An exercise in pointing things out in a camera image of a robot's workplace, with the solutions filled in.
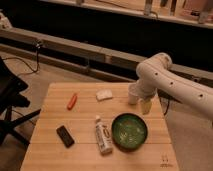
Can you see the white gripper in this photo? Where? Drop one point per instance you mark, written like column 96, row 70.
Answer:
column 146, row 92

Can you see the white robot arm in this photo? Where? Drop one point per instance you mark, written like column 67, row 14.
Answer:
column 153, row 73

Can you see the white paper cup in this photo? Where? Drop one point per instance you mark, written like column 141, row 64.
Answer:
column 132, row 94

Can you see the green bowl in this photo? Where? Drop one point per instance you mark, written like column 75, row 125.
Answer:
column 129, row 131

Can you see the white tube bottle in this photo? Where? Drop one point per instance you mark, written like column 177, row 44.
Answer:
column 103, row 137

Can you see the wooden table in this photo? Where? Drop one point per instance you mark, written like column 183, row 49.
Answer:
column 77, row 117

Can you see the black rectangular remote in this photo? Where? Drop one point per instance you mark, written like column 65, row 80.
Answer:
column 65, row 137

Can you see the black office chair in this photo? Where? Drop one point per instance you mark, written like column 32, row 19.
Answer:
column 10, row 88

